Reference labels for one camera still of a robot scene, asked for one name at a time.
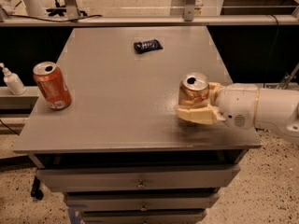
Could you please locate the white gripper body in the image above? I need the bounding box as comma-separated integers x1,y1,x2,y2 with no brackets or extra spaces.
216,83,259,129

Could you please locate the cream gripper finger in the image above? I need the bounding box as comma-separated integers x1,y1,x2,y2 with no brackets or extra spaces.
208,82,224,105
175,105,226,125

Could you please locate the orange gold soda can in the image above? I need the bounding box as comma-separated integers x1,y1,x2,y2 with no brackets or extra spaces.
178,72,209,106

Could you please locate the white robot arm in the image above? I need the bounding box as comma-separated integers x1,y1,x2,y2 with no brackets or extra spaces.
175,83,299,145

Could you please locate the red coke can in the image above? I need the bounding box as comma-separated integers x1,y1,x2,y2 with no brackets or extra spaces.
33,62,72,110

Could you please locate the dark blue snack packet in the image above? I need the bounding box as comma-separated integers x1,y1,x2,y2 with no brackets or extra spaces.
134,39,163,54

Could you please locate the grey drawer cabinet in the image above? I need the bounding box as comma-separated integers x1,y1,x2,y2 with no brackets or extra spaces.
12,25,263,224

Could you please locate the top grey drawer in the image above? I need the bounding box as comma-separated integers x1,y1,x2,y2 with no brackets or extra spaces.
36,164,240,192

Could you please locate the grey drawer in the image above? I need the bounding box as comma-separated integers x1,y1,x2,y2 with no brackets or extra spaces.
36,164,240,192
82,209,206,224
64,189,219,212

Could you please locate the bottom grey drawer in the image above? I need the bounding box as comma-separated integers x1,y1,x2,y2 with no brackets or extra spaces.
82,209,206,224

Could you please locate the middle grey drawer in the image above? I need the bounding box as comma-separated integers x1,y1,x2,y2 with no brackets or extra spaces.
64,189,219,212

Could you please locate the black caster wheel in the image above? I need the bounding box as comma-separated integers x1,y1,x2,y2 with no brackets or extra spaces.
30,177,44,200

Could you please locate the white pump bottle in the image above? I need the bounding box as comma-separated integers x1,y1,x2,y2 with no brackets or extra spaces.
0,63,26,95

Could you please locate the grey metal rail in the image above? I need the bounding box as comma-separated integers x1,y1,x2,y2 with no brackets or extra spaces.
0,15,299,27

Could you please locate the black cable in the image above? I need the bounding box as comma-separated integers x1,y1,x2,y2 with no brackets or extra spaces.
0,13,104,23

